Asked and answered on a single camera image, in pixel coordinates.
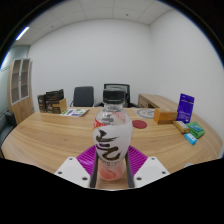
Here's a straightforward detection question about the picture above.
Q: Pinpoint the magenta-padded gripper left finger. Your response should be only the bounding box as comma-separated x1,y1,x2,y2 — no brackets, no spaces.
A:
54,144,100,190

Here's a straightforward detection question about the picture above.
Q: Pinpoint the purple packaging box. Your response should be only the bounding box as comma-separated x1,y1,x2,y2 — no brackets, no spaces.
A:
176,93,195,124

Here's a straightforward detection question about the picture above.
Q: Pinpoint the brown cardboard box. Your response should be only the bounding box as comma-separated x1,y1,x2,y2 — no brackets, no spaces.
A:
45,98,68,115

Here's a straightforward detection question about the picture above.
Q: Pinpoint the small light blue box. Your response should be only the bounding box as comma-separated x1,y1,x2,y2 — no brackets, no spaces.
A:
183,132,198,146

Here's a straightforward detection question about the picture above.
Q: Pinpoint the small yellow box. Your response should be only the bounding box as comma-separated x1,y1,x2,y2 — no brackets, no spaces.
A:
172,120,191,135

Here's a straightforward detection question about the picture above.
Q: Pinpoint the round grey printed sheet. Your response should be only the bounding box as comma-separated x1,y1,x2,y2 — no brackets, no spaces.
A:
135,108,156,120

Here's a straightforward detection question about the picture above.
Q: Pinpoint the dark sofa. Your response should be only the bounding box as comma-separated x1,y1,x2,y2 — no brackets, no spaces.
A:
0,110,18,148

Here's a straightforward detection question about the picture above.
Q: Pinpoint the white drink bottle black cap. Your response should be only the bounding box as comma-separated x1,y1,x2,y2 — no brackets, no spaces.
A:
92,88,134,182

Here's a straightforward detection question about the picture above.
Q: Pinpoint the black carton box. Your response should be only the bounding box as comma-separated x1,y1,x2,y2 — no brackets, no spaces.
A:
37,88,65,113

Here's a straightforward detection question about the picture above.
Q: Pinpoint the green box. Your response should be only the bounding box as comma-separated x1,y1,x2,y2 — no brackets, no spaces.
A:
185,121,206,140

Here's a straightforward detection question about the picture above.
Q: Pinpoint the long ceiling light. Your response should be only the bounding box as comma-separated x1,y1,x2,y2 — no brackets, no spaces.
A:
15,26,30,42

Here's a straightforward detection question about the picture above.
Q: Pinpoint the wooden side desk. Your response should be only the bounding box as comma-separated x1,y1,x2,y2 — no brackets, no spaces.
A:
137,93,179,113

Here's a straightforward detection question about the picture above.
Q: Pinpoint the flat round red coaster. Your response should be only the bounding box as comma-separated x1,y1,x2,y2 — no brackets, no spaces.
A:
131,119,148,130

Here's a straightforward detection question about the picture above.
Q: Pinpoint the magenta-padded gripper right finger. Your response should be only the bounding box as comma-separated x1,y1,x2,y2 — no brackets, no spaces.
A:
124,145,170,190

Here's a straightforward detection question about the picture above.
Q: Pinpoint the wooden shelf cabinet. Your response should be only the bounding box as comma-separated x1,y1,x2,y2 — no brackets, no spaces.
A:
7,58,35,125

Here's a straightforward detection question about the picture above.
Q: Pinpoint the grey mesh office chair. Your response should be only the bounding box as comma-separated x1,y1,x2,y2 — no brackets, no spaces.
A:
94,83,139,109

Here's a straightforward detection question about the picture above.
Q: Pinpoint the white green purple leaflet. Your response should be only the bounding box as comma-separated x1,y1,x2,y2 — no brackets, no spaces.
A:
60,107,90,118

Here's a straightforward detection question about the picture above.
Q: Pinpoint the black office chair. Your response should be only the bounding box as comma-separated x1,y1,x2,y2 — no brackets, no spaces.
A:
69,86,95,108

